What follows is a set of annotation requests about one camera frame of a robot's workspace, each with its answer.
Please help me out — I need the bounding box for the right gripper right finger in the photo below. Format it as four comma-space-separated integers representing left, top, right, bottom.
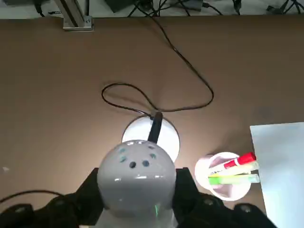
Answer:
173, 167, 279, 228

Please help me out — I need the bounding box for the black lamp power cable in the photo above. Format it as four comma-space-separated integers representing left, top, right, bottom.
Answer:
101, 13, 214, 119

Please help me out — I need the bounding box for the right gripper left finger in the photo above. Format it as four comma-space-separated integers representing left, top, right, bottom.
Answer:
0, 167, 105, 228

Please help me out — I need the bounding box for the yellow highlighter pen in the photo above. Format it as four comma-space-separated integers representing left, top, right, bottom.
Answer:
208, 162, 259, 178

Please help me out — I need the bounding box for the red marker pen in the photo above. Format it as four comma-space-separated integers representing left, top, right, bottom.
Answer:
209, 152, 257, 173

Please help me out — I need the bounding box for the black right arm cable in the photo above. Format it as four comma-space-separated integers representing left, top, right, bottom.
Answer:
0, 189, 64, 203

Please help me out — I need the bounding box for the aluminium frame post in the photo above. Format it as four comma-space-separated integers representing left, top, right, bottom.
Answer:
54, 0, 95, 32

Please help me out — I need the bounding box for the white gooseneck desk lamp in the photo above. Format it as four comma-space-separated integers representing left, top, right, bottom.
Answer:
96, 111, 181, 228

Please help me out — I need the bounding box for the green highlighter pen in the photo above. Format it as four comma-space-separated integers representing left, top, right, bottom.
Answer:
208, 173, 260, 186

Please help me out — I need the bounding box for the white pen cup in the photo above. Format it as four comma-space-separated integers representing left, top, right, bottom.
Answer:
194, 152, 259, 202

